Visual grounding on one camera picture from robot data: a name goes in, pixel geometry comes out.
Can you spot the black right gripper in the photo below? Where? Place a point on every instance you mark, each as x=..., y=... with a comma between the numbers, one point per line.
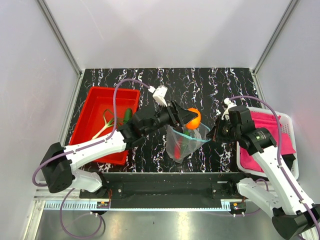
x=215, y=134

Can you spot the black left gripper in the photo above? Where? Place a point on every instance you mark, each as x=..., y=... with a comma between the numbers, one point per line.
x=178, y=115

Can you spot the orange fake fruit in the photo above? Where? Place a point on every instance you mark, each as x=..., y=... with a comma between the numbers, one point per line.
x=194, y=124

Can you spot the clear zip top bag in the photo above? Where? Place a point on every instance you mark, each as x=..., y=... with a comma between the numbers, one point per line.
x=192, y=140

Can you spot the green fake vegetable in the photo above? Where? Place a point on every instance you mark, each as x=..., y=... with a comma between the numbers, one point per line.
x=127, y=115

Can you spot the fake green onion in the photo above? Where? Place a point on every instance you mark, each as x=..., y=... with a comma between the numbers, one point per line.
x=107, y=123

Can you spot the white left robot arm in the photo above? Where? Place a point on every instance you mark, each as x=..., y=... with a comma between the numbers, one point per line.
x=61, y=165

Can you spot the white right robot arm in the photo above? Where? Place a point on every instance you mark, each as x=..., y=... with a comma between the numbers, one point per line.
x=291, y=210

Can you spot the red fake pepper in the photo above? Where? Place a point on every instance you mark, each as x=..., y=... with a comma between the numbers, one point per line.
x=177, y=149

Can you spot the white plastic basket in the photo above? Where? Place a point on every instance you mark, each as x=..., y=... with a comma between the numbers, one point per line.
x=264, y=118

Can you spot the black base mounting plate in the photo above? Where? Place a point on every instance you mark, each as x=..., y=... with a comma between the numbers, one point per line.
x=168, y=191

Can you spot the red plastic bin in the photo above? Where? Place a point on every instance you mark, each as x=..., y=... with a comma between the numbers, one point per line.
x=90, y=120

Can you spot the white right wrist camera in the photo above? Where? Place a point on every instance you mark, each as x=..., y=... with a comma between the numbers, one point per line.
x=227, y=105

